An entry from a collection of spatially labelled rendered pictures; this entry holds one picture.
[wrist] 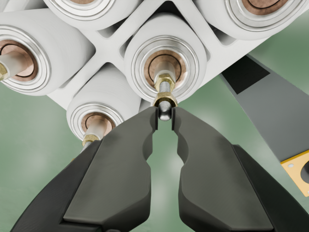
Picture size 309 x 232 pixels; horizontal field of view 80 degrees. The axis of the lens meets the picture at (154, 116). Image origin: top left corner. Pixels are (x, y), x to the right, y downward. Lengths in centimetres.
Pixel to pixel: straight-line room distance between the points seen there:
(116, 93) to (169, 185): 55
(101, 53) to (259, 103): 24
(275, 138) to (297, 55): 33
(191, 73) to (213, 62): 8
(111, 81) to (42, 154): 53
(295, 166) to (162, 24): 20
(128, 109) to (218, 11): 15
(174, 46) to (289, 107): 16
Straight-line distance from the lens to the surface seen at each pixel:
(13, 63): 25
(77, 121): 27
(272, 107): 29
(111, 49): 29
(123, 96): 26
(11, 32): 26
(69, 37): 28
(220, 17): 21
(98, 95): 25
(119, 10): 21
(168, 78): 17
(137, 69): 21
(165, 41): 20
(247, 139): 64
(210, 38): 29
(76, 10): 22
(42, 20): 27
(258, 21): 22
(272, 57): 54
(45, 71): 25
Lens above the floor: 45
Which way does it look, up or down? 57 degrees down
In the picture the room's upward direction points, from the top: 175 degrees counter-clockwise
